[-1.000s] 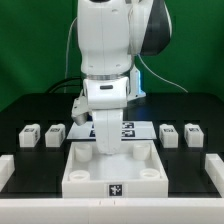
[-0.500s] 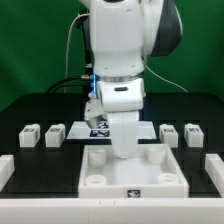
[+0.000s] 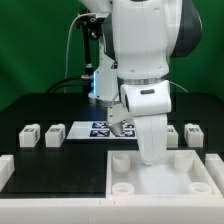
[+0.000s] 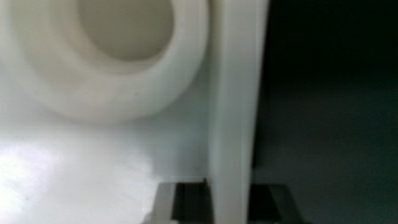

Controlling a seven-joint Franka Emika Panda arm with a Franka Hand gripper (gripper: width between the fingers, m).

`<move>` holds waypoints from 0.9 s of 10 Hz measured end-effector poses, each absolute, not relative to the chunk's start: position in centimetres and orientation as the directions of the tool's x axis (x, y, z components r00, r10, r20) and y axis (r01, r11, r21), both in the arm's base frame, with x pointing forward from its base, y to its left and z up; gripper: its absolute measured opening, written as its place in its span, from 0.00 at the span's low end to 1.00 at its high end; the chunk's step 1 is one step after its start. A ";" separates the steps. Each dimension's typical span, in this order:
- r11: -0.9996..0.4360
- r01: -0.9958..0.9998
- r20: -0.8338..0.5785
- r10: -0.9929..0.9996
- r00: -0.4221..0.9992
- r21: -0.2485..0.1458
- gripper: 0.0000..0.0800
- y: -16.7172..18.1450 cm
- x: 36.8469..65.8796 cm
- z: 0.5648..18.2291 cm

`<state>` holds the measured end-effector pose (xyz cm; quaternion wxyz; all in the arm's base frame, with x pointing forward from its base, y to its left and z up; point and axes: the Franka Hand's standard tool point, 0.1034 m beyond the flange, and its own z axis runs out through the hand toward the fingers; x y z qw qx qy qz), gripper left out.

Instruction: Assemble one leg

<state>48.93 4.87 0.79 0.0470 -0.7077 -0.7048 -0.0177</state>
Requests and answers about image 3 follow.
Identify white fiducial marker board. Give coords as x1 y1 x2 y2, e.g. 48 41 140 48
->
67 121 136 140

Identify black base cables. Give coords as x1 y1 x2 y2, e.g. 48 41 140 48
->
44 74 94 94

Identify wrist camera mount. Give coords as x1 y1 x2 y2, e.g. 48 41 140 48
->
107 103 130 136

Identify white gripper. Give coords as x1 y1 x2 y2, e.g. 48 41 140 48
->
120 80 171 165

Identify white camera cable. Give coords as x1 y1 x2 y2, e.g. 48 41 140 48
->
63 12 92 94

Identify white left obstacle wall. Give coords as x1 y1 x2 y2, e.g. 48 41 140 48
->
0 155 15 192

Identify white obstacle wall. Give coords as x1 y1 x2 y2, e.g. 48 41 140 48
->
0 155 15 192
0 199 224 224
205 154 224 189

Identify white square tabletop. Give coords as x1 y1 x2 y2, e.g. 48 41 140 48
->
106 150 224 200

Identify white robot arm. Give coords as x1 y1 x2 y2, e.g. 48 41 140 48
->
79 0 202 165

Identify white front obstacle wall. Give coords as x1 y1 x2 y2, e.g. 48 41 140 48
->
0 199 224 224

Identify white right obstacle wall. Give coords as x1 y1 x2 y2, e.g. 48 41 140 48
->
205 154 224 189

